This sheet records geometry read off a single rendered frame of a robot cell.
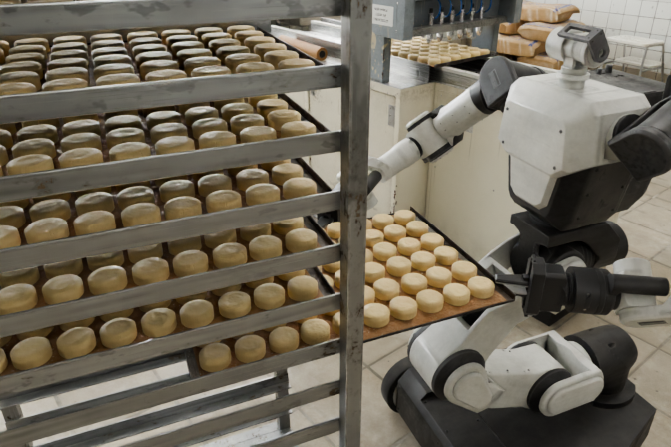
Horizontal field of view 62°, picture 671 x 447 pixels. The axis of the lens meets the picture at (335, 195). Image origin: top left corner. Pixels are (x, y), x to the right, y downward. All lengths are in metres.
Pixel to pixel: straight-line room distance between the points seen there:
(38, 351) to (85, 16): 0.46
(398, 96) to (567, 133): 1.14
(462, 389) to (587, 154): 0.59
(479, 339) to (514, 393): 0.26
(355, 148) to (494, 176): 1.52
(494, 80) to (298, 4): 0.79
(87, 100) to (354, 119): 0.32
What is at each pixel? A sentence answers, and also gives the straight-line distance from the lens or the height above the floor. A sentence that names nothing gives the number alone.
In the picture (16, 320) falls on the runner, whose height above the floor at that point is 0.97.
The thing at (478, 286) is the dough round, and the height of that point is 0.79.
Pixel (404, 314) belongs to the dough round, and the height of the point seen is 0.79.
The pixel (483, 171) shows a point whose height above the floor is 0.54.
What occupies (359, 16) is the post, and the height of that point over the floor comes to 1.31.
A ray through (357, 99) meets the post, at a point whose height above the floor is 1.21.
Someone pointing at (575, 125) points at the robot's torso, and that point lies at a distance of 1.18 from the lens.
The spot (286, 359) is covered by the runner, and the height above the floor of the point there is 0.78.
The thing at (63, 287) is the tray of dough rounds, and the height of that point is 0.97.
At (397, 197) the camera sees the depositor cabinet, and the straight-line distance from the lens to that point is 2.38.
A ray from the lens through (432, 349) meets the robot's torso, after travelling 1.39.
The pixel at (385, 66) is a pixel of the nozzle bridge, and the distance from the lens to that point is 2.27.
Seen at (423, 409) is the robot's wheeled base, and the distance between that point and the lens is 1.69.
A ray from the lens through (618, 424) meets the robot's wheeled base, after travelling 1.84.
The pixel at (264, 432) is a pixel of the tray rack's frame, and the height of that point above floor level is 0.15.
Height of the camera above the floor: 1.41
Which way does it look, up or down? 26 degrees down
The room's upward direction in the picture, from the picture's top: straight up
